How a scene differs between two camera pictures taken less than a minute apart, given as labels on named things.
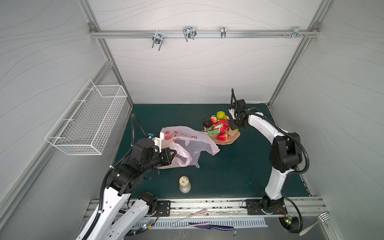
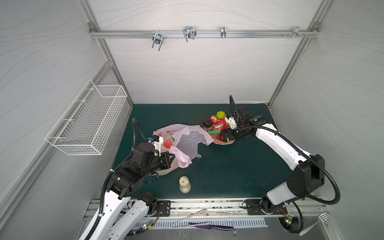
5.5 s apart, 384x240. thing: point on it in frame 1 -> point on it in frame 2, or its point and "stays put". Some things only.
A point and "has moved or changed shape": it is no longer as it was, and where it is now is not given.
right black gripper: x=235 y=122 -> x=231 y=133
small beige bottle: x=185 y=185 stays put
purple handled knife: x=210 y=227 stays put
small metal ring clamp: x=223 y=32 stays put
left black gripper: x=167 y=159 stays put
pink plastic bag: x=188 y=143 has moved or changed shape
